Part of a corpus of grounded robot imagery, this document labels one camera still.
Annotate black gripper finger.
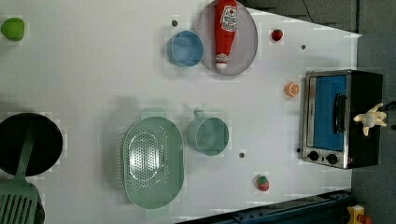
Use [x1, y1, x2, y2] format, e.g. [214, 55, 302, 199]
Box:
[380, 101, 396, 112]

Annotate yellow plush banana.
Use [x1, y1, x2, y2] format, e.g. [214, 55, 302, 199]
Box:
[353, 103, 387, 136]

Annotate black toaster oven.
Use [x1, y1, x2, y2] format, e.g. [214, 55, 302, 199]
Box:
[301, 69, 383, 169]

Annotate orange slice toy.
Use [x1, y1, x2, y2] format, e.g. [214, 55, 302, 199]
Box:
[284, 82, 300, 97]

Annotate red strawberry toy far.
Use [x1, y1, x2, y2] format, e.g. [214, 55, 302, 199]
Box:
[271, 29, 283, 41]

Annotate red strawberry toy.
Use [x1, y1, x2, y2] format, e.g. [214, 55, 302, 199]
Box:
[256, 175, 270, 191]
[271, 29, 283, 41]

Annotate red strawberry toy near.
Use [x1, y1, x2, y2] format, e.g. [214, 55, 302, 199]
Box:
[256, 175, 270, 191]

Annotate grey round plate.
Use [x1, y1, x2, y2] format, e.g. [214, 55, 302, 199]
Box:
[194, 1, 258, 76]

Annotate red plush ketchup bottle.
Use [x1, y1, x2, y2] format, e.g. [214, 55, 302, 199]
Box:
[214, 0, 238, 70]

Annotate blue bowl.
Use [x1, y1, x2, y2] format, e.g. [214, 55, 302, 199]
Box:
[166, 30, 205, 67]

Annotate green colander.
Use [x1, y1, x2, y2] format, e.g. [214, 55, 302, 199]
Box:
[121, 108, 184, 210]

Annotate black cylinder holder large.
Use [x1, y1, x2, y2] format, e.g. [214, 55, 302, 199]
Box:
[0, 112, 64, 177]

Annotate green slotted spatula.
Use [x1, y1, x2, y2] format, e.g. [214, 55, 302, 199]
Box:
[0, 123, 38, 224]

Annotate green round toy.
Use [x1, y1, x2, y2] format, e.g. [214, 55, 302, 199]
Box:
[1, 18, 25, 41]

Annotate green cup with handle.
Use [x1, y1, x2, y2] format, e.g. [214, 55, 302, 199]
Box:
[187, 109, 230, 156]

